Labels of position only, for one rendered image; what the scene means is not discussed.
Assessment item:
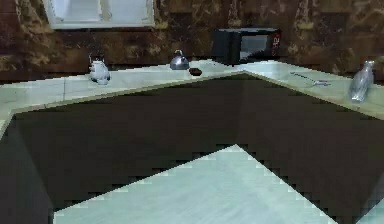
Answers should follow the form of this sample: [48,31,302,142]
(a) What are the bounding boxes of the clear glass bottle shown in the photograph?
[348,60,376,103]

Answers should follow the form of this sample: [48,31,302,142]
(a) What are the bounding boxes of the white framed window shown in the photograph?
[42,0,156,30]

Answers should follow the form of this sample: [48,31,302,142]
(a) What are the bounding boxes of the silver kitchen utensil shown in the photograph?
[289,71,332,87]

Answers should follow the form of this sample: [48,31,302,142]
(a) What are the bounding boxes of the dark brown kitchen counter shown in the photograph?
[0,59,384,224]

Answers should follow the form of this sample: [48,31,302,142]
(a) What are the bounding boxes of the white spray bottle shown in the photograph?
[88,55,111,86]

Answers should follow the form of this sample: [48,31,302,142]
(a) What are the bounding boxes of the grey metal kettle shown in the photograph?
[169,49,191,71]

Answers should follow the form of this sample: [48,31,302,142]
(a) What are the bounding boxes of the black microwave oven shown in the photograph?
[211,27,282,66]

